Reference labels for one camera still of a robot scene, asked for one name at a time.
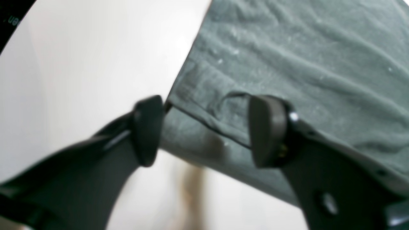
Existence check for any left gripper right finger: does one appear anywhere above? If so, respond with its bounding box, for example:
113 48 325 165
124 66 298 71
249 96 409 230

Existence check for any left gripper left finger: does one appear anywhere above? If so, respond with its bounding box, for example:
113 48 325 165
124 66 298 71
0 96 165 230

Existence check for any dark grey t-shirt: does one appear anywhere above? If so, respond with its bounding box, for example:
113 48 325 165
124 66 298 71
161 0 409 206

